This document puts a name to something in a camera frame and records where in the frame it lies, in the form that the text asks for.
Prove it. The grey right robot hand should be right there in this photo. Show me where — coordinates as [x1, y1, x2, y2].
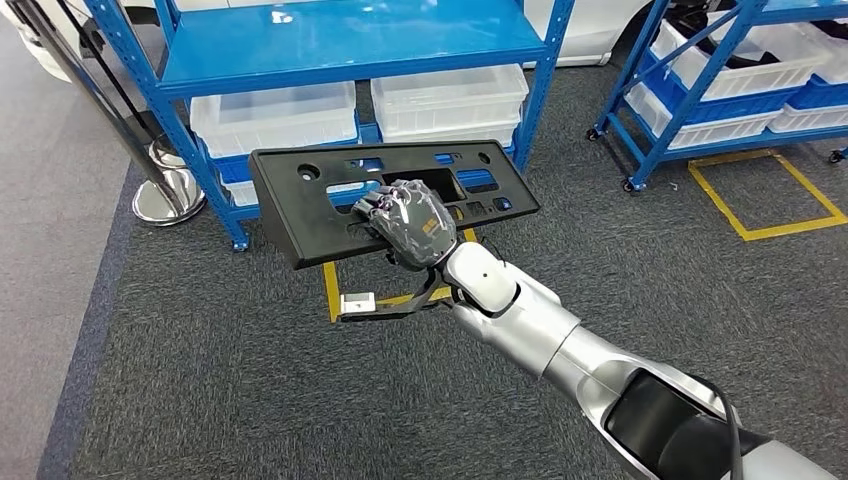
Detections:
[351, 178, 460, 273]

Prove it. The black plastic plate bracket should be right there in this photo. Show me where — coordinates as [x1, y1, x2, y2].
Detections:
[248, 140, 541, 271]

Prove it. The blue steel shelf rack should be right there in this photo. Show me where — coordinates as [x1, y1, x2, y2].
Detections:
[82, 0, 578, 253]

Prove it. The blue wheeled shelf rack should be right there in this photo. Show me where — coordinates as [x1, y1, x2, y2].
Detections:
[586, 0, 848, 195]

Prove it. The black car part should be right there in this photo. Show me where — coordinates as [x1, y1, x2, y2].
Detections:
[672, 0, 784, 68]

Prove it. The yellow floor tape square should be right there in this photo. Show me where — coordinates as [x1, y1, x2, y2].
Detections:
[687, 148, 848, 243]
[322, 228, 480, 326]

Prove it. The white car with red stripe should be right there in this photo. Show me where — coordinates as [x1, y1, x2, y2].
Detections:
[0, 0, 657, 84]

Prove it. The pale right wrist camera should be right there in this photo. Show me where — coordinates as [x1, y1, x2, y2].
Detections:
[339, 292, 378, 316]

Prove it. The black right camera bracket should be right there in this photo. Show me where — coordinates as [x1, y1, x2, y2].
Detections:
[337, 268, 458, 325]

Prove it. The chrome stanchion post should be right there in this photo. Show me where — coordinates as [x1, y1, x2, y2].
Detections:
[9, 0, 208, 228]

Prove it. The black stanchion post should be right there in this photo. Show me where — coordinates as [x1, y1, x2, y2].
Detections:
[56, 0, 192, 172]

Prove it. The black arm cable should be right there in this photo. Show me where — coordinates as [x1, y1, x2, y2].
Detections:
[688, 374, 745, 480]

